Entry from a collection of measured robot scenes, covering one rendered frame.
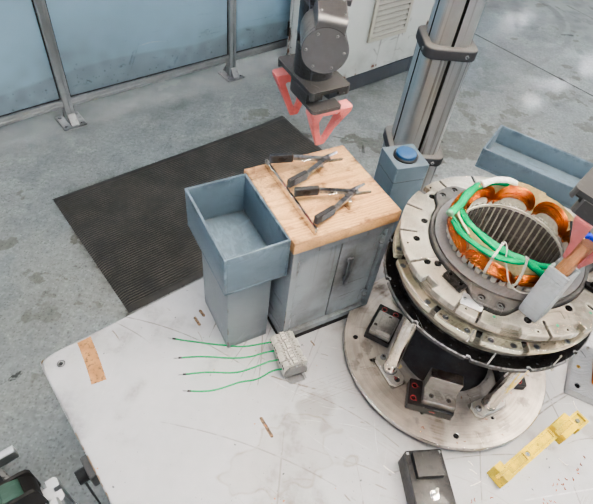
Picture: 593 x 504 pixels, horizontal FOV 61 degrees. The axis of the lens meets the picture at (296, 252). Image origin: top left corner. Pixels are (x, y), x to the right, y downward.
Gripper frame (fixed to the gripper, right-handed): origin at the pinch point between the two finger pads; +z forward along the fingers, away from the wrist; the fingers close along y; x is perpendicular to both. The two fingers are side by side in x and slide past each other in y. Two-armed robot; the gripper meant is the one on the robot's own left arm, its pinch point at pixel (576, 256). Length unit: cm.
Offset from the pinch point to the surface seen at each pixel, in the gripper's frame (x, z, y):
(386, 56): 211, 117, -145
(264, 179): -6.3, 18.8, -43.2
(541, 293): -1.3, 6.6, 0.1
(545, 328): -1.1, 11.1, 3.5
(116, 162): 39, 139, -175
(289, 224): -10.7, 17.8, -33.0
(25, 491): -59, 50, -36
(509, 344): -3.9, 14.7, 1.7
